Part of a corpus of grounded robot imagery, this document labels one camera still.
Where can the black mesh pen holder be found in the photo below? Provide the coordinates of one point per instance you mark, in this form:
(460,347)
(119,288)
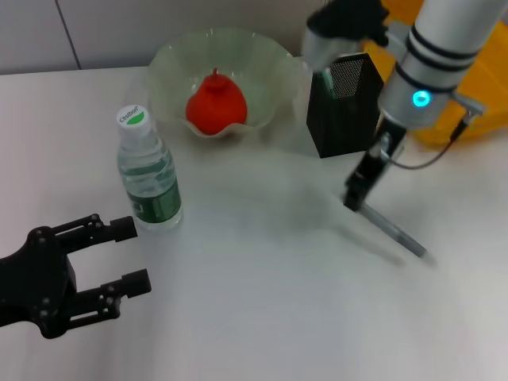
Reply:
(341,123)

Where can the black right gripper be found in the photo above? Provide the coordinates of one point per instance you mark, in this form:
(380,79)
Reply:
(375,158)

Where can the grey marker pen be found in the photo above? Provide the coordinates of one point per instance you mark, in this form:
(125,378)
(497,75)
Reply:
(397,232)

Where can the yellow plastic bin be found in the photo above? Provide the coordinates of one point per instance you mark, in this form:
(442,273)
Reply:
(480,99)

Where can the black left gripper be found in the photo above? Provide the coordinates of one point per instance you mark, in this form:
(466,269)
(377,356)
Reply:
(31,282)

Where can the clear green-label water bottle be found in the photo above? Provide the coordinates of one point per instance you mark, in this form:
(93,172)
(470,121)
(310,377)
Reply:
(143,158)

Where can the red-orange toy orange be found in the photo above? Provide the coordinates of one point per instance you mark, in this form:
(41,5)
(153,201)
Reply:
(216,105)

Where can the green glass fruit plate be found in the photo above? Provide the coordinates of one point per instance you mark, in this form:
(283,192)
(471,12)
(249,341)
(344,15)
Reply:
(262,79)

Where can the green pen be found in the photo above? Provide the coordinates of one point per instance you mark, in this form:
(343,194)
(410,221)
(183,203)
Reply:
(327,85)

